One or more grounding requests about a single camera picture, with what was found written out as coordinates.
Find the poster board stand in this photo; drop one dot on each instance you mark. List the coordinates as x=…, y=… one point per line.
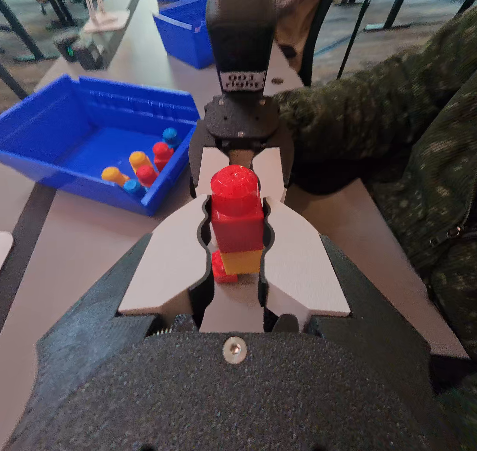
x=4, y=249
x=102, y=18

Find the group of mega blocks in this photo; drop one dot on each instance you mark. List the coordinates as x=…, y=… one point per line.
x=145, y=167

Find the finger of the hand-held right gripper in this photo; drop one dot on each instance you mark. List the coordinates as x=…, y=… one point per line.
x=208, y=164
x=272, y=171

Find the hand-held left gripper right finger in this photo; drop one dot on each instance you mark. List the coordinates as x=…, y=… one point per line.
x=305, y=272

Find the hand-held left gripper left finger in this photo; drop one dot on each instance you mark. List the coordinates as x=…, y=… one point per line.
x=164, y=272

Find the black office chair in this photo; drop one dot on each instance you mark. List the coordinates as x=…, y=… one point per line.
x=320, y=29

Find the small black device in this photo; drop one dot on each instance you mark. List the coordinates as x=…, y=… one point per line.
x=80, y=50

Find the orange mega block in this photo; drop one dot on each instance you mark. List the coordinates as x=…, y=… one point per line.
x=242, y=261

